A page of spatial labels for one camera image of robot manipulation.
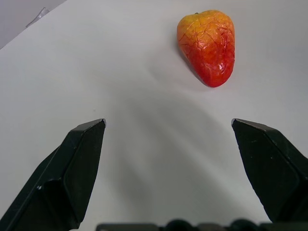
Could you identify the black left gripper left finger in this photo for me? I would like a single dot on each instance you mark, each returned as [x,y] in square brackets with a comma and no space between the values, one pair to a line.
[67,173]

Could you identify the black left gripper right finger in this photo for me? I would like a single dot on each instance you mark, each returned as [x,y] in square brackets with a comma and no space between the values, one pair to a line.
[272,168]

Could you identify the red and yellow toy fruit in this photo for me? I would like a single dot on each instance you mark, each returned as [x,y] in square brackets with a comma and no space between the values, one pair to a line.
[207,48]

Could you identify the clear plastic object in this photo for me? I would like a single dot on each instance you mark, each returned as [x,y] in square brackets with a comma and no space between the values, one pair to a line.
[38,17]

